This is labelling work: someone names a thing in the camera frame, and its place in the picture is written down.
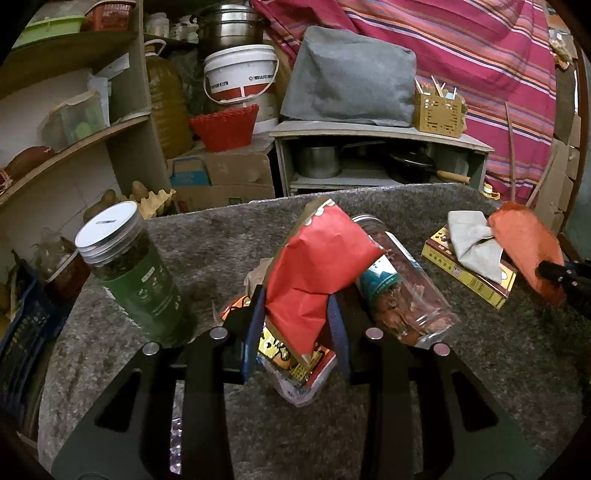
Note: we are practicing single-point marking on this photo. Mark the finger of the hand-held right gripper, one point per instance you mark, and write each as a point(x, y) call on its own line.
point(341, 350)
point(561, 272)
point(251, 360)

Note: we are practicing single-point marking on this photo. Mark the orange cloth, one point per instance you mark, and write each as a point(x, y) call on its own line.
point(521, 240)

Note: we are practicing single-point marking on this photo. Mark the red and gold packet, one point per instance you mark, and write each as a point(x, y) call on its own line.
point(318, 258)

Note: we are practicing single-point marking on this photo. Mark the red foil snack bag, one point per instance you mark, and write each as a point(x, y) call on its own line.
point(318, 367)

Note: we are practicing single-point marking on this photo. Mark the yellow printed box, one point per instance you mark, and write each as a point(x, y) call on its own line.
point(480, 281)

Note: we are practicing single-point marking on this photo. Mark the clear plastic jar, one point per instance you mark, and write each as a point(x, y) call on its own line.
point(406, 295)

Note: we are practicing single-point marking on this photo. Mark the white cloth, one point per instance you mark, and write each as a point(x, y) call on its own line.
point(471, 244)

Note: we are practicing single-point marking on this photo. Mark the pile of cardboard pieces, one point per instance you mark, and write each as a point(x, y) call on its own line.
point(561, 175)

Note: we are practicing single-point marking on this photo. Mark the purple pill blister pack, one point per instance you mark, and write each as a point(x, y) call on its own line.
point(175, 434)

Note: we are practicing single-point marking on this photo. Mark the wooden stick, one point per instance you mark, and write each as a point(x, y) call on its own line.
point(510, 147)

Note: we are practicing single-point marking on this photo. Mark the green jar with silver lid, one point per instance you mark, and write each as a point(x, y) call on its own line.
point(138, 286)

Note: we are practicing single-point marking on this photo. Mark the yellow egg carton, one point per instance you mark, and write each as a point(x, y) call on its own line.
point(154, 203)

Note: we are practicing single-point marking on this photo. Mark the brown and blue cardboard box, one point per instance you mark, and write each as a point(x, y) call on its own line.
point(235, 173)

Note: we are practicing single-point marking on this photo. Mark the steel saucepan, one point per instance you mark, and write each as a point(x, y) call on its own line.
point(318, 161)

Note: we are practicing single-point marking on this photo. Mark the bamboo utensil holder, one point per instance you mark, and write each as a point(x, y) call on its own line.
point(436, 115)

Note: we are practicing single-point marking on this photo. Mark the low grey cabinet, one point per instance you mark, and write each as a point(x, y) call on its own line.
point(369, 131)

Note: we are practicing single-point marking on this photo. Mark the hanging beige bundle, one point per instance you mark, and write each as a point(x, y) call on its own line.
point(561, 48)

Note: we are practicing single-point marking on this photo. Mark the dark blue plastic crate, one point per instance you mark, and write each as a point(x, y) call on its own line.
point(27, 341)

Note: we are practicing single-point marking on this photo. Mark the bundle of chopsticks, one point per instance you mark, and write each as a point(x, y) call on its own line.
point(435, 85)

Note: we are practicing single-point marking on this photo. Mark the red plastic basket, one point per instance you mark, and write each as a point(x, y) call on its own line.
point(226, 129)

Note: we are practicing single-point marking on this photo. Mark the red striped hanging cloth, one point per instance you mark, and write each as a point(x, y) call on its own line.
point(461, 55)

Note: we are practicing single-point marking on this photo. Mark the large yellow oil bottle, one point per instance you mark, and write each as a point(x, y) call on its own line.
point(168, 106)

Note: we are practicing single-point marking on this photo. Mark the grey fabric cover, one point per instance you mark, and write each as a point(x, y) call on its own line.
point(351, 78)

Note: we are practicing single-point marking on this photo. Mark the white plastic bucket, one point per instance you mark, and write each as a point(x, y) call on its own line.
point(240, 69)

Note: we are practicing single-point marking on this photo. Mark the wooden shelf unit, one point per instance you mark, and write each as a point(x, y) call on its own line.
point(134, 92)

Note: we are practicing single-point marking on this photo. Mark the clear plastic container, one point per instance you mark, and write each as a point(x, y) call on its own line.
point(78, 122)

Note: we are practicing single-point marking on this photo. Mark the sweet potato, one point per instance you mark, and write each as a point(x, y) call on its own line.
point(30, 159)

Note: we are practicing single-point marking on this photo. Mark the stainless steel pot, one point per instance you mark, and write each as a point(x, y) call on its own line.
point(226, 27)

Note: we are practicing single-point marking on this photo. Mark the white plastic bottle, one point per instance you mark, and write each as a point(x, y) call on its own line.
point(159, 23)

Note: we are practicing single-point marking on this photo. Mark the small red mesh basket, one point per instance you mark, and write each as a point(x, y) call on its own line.
point(111, 16)

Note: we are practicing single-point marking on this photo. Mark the green plastic tray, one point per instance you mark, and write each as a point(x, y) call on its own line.
point(51, 30)

